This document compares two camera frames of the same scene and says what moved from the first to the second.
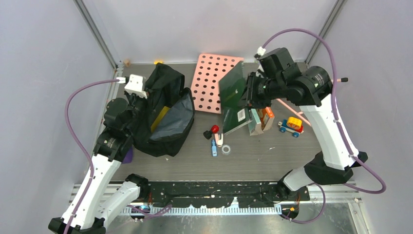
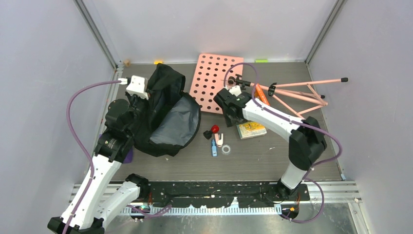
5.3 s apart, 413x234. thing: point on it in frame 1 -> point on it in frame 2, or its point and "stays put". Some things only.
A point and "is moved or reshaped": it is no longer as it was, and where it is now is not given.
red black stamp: [208, 133] stays put
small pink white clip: [219, 142] stays put
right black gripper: [252, 101] -> [230, 123]
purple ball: [128, 157] stays put
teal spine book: [254, 124] is moved or reshaped
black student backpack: [165, 122] stays put
